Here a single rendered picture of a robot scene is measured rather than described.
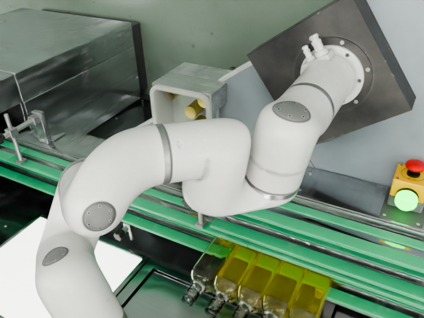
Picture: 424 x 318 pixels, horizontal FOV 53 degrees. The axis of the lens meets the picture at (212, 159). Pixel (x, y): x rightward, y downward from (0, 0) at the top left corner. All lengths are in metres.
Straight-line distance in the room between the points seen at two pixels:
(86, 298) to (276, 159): 0.32
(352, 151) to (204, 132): 0.53
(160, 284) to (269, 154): 0.63
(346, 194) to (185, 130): 0.53
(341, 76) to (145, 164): 0.42
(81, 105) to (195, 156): 1.33
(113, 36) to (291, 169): 1.43
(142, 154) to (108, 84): 1.44
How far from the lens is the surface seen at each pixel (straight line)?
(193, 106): 1.08
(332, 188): 1.03
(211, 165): 0.59
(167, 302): 1.14
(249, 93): 1.06
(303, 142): 0.63
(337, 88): 0.78
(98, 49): 1.90
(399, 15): 0.91
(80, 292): 0.60
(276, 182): 0.67
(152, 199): 1.18
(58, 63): 1.76
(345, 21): 0.87
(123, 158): 0.54
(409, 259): 0.93
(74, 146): 1.43
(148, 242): 1.34
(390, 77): 0.88
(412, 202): 0.96
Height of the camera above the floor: 1.63
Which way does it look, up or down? 46 degrees down
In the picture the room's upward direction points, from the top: 136 degrees counter-clockwise
